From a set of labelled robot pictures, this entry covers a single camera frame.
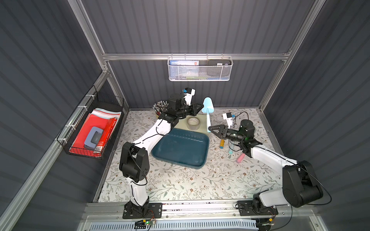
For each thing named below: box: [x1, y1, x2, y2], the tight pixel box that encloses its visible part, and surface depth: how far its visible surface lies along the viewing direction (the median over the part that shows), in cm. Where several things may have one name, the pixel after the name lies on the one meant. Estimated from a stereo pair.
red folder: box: [68, 113, 111, 158], surface depth 70 cm
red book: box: [93, 117, 118, 158], surface depth 70 cm
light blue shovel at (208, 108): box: [201, 97, 215, 133], surface depth 82 cm
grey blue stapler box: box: [84, 126, 104, 150], surface depth 68 cm
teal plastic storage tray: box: [151, 128, 210, 170], surface depth 99 cm
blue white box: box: [169, 60, 200, 80], surface depth 91 cm
